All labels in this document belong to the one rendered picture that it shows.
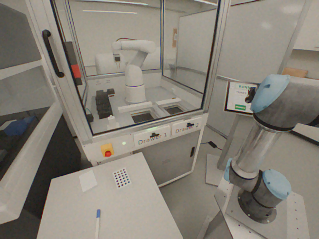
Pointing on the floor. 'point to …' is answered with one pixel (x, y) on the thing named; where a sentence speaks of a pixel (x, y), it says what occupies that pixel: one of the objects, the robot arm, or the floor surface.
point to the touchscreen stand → (228, 149)
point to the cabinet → (166, 156)
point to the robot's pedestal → (216, 225)
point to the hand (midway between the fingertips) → (247, 103)
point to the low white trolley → (108, 206)
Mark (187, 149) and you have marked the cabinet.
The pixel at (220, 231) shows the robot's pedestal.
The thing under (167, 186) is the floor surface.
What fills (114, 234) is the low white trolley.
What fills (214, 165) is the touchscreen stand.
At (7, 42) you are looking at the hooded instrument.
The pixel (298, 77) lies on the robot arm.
